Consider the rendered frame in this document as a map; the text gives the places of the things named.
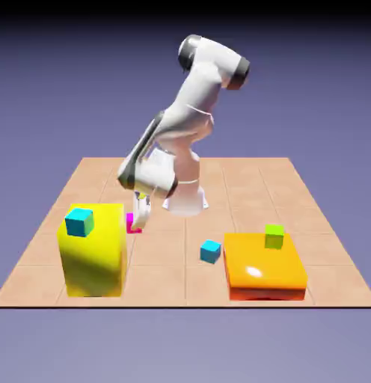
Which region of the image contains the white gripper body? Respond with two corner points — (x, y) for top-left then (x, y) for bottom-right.
(130, 195), (153, 231)

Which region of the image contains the small magenta cube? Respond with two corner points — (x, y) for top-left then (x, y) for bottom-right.
(126, 212), (143, 235)

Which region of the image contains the small cyan cube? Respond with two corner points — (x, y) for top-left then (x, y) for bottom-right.
(199, 239), (222, 265)
(64, 207), (95, 238)

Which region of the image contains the small green cube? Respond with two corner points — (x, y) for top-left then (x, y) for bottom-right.
(264, 224), (285, 250)

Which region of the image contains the large yellow box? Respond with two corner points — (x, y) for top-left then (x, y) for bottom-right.
(56, 203), (128, 298)

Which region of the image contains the large orange box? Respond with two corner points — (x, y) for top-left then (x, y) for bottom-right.
(223, 232), (309, 301)

